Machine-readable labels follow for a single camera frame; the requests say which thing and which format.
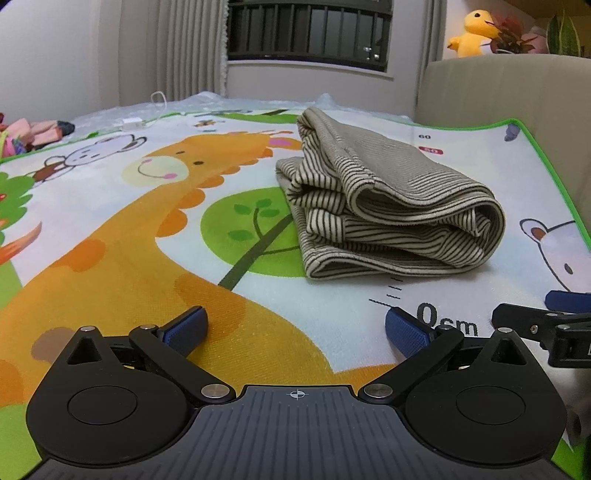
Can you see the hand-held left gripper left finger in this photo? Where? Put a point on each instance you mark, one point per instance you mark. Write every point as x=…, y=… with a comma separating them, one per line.
x=189, y=325

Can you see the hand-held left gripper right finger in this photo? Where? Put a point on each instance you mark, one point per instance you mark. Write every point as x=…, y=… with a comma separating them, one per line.
x=406, y=332

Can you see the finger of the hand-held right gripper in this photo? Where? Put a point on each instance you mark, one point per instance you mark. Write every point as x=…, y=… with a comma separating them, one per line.
x=521, y=319
x=570, y=302

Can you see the striped beige cloth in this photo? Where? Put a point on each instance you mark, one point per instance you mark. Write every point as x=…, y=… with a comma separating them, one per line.
x=392, y=184

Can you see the pile of red pink clothes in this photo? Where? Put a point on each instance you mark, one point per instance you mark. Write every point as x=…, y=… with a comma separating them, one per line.
x=8, y=145

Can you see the person's right hand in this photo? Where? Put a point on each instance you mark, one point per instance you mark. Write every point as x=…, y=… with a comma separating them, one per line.
x=582, y=410

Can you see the cartoon animal play mat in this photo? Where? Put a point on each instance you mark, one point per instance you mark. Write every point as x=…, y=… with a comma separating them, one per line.
x=138, y=221

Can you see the plastic-covered mattress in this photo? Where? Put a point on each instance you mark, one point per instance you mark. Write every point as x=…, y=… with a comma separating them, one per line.
x=115, y=110

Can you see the pink doll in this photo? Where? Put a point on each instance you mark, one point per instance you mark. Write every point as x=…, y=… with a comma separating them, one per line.
x=44, y=130

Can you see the green snake plant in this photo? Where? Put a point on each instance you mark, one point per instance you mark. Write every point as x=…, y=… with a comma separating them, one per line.
x=564, y=34

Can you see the red-leaved potted plant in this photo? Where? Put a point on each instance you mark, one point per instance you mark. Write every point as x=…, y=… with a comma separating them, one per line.
x=508, y=33

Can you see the beige curtain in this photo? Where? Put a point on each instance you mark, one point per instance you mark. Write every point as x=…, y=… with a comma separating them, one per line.
x=184, y=46

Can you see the yellow plush duck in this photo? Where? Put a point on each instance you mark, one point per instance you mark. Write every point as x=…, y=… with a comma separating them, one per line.
x=473, y=32

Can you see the dark window with bars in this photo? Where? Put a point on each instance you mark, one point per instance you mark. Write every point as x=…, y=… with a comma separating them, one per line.
x=309, y=32

